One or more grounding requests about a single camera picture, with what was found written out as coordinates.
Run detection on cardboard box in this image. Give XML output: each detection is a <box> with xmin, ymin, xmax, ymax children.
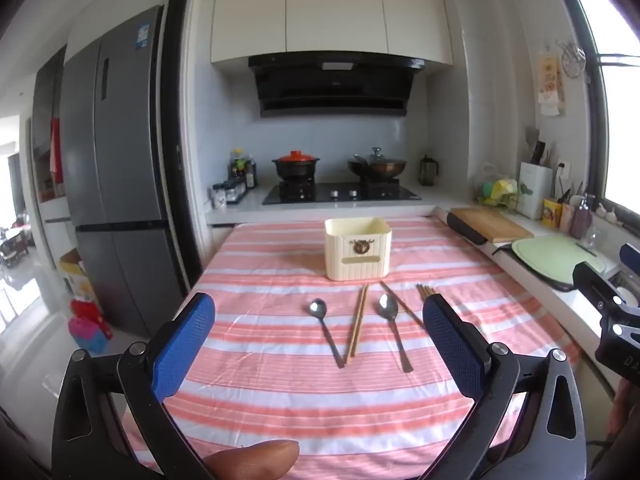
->
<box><xmin>59</xmin><ymin>249</ymin><xmax>98</xmax><ymax>306</ymax></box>

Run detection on cream ribbed utensil holder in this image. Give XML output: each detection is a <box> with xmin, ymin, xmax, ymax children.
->
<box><xmin>324</xmin><ymin>217</ymin><xmax>392</xmax><ymax>281</ymax></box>

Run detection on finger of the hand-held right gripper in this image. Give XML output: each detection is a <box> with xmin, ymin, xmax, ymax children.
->
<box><xmin>572</xmin><ymin>261</ymin><xmax>628</xmax><ymax>318</ymax></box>
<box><xmin>620</xmin><ymin>244</ymin><xmax>640</xmax><ymax>281</ymax></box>

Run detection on black gas hob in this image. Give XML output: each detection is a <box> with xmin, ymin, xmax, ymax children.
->
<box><xmin>262</xmin><ymin>182</ymin><xmax>422</xmax><ymax>206</ymax></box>

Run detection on wok with glass lid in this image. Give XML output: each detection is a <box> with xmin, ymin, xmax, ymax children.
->
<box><xmin>347</xmin><ymin>147</ymin><xmax>408</xmax><ymax>180</ymax></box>

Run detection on white wall cabinet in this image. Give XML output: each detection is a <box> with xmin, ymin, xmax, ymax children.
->
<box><xmin>210</xmin><ymin>0</ymin><xmax>453</xmax><ymax>66</ymax></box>

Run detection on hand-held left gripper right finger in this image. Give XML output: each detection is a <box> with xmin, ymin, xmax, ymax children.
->
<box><xmin>417</xmin><ymin>292</ymin><xmax>587</xmax><ymax>480</ymax></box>

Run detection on pink white striped tablecloth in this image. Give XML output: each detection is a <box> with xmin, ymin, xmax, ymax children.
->
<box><xmin>117</xmin><ymin>217</ymin><xmax>583</xmax><ymax>480</ymax></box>

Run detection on colourful toys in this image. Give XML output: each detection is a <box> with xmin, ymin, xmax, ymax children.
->
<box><xmin>67</xmin><ymin>300</ymin><xmax>112</xmax><ymax>354</ymax></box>

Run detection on green cutting board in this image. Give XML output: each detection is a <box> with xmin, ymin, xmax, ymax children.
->
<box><xmin>492</xmin><ymin>236</ymin><xmax>621</xmax><ymax>293</ymax></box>

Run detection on person's right forearm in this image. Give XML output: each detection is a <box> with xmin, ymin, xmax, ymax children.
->
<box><xmin>606</xmin><ymin>377</ymin><xmax>640</xmax><ymax>441</ymax></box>

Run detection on person's left hand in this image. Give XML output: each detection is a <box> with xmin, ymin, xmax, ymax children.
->
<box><xmin>205</xmin><ymin>439</ymin><xmax>300</xmax><ymax>480</ymax></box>

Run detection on yellow green cloths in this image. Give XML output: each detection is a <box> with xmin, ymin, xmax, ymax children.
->
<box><xmin>475</xmin><ymin>162</ymin><xmax>521</xmax><ymax>208</ymax></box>

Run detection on window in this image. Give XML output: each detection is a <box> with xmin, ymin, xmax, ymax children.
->
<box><xmin>567</xmin><ymin>0</ymin><xmax>640</xmax><ymax>221</ymax></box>

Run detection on black range hood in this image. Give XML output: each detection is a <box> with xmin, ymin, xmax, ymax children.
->
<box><xmin>248</xmin><ymin>52</ymin><xmax>426</xmax><ymax>119</ymax></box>

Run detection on wooden cutting board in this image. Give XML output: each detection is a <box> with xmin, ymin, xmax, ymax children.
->
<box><xmin>450</xmin><ymin>206</ymin><xmax>535</xmax><ymax>243</ymax></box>

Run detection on white knife block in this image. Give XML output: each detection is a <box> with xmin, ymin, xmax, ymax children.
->
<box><xmin>517</xmin><ymin>161</ymin><xmax>553</xmax><ymax>220</ymax></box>

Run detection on black clay pot orange lid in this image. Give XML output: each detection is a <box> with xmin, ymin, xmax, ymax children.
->
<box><xmin>272</xmin><ymin>150</ymin><xmax>321</xmax><ymax>181</ymax></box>

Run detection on red hanging cloth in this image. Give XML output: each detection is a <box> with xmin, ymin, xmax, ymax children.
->
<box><xmin>49</xmin><ymin>117</ymin><xmax>65</xmax><ymax>186</ymax></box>

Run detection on grey refrigerator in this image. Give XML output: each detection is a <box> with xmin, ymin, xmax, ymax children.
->
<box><xmin>59</xmin><ymin>5</ymin><xmax>193</xmax><ymax>336</ymax></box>

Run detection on steel spoon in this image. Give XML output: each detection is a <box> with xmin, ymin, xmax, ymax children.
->
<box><xmin>378</xmin><ymin>293</ymin><xmax>414</xmax><ymax>373</ymax></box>
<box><xmin>308</xmin><ymin>298</ymin><xmax>346</xmax><ymax>369</ymax></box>

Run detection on hanging printed towel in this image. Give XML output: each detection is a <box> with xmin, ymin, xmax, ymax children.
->
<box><xmin>537</xmin><ymin>52</ymin><xmax>566</xmax><ymax>117</ymax></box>

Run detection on grey soap bottle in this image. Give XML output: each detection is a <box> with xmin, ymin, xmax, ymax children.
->
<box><xmin>570</xmin><ymin>195</ymin><xmax>593</xmax><ymax>240</ymax></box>

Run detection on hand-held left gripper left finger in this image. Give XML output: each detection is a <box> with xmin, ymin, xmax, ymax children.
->
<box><xmin>51</xmin><ymin>291</ymin><xmax>217</xmax><ymax>480</ymax></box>

